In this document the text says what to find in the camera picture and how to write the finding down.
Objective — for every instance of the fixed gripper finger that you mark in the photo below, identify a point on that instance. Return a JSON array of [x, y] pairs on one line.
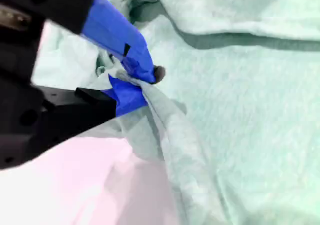
[[87, 110]]

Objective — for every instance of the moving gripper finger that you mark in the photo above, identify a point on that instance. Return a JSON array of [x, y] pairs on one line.
[[112, 32]]

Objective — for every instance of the pale green T-shirt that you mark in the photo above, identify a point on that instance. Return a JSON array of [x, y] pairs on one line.
[[237, 110]]

